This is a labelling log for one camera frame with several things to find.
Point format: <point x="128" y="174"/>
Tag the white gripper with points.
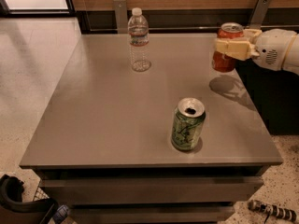
<point x="271" y="49"/>

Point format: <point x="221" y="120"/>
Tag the orange coke can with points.
<point x="221" y="62"/>

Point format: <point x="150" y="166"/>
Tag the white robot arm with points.
<point x="275" y="49"/>

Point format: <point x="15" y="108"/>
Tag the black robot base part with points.
<point x="13" y="210"/>

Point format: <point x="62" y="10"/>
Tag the green soda can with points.
<point x="189" y="117"/>

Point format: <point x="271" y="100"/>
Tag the clear plastic water bottle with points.
<point x="138" y="32"/>

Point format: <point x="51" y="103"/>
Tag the grey cabinet with drawers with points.
<point x="103" y="146"/>

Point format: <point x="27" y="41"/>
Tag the black white striped tool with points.
<point x="273" y="210"/>

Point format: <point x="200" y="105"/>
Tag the blue cap object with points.
<point x="61" y="214"/>

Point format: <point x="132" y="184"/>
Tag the right metal bracket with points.
<point x="258" y="14"/>

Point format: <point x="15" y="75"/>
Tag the metal bracket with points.
<point x="258" y="14"/>
<point x="120" y="10"/>

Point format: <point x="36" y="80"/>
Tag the left metal bracket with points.
<point x="120" y="10"/>

